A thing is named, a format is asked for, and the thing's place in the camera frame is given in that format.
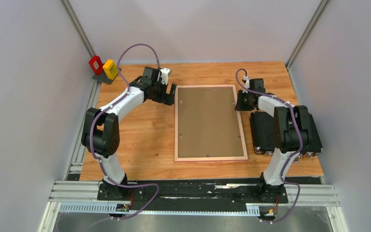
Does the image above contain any wooden picture frame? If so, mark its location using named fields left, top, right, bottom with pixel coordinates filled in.
left=174, top=84, right=249, bottom=162

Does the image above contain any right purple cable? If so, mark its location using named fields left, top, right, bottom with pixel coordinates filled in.
left=235, top=68, right=304, bottom=224

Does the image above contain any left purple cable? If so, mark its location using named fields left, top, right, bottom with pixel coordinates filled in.
left=89, top=43, right=160, bottom=221

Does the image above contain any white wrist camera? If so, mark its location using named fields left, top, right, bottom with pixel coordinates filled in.
left=243, top=76, right=251, bottom=89
left=159, top=68, right=171, bottom=85

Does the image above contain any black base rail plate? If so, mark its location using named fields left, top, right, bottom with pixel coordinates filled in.
left=97, top=178, right=288, bottom=212

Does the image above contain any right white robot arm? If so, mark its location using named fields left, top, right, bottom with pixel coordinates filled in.
left=235, top=76, right=312, bottom=203

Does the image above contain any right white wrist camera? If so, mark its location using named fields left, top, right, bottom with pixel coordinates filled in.
left=243, top=76, right=251, bottom=89

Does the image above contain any purple cable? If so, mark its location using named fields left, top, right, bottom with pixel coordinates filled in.
left=235, top=68, right=304, bottom=224
left=89, top=43, right=160, bottom=221

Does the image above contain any yellow small box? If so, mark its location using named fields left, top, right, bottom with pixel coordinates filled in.
left=102, top=59, right=119, bottom=80

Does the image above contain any grey backing board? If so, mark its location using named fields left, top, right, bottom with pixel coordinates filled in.
left=177, top=87, right=245, bottom=159

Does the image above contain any red small box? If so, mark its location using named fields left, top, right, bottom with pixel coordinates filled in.
left=88, top=55, right=103, bottom=75

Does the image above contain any black poker chip case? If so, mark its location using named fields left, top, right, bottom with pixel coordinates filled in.
left=249, top=111, right=323, bottom=157

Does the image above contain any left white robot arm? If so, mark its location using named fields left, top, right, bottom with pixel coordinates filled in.
left=81, top=67, right=176, bottom=200

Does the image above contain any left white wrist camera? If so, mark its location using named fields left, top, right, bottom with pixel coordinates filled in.
left=159, top=68, right=171, bottom=85

